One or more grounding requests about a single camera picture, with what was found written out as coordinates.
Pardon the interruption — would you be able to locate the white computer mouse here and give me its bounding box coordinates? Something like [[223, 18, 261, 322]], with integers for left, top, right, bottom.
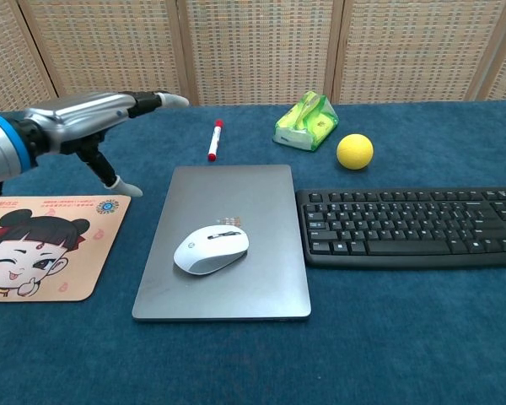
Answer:
[[173, 224, 250, 276]]

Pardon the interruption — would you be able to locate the woven rattan folding screen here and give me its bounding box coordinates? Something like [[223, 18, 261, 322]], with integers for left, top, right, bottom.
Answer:
[[0, 0, 506, 116]]

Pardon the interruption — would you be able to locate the black computer keyboard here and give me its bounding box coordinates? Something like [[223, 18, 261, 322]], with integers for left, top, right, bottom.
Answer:
[[295, 186, 506, 271]]

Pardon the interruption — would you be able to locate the blue table cloth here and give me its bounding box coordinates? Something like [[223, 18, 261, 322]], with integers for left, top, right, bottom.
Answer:
[[0, 100, 506, 405]]

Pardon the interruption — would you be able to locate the grey closed laptop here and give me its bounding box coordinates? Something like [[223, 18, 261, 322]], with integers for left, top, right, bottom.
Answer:
[[131, 165, 313, 324]]

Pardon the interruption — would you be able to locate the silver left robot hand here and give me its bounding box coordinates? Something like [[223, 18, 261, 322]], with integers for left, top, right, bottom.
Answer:
[[23, 89, 191, 198]]

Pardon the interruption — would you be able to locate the yellow ball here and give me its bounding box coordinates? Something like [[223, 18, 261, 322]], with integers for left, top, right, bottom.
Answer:
[[336, 133, 374, 171]]

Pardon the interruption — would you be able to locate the red white marker pen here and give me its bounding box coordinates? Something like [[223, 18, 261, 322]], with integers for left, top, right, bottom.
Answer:
[[207, 119, 225, 162]]

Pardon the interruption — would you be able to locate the cartoon girl mouse pad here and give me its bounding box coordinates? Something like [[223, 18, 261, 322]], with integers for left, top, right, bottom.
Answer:
[[0, 194, 132, 303]]

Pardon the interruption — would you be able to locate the green yellow snack packet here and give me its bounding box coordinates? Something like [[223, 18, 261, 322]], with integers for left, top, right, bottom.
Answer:
[[272, 90, 339, 153]]

